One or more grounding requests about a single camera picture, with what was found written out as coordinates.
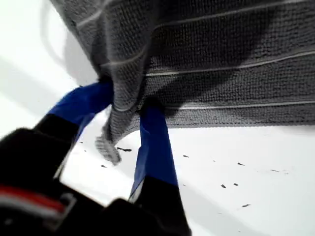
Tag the grey striped towel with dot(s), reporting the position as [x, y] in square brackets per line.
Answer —
[209, 73]

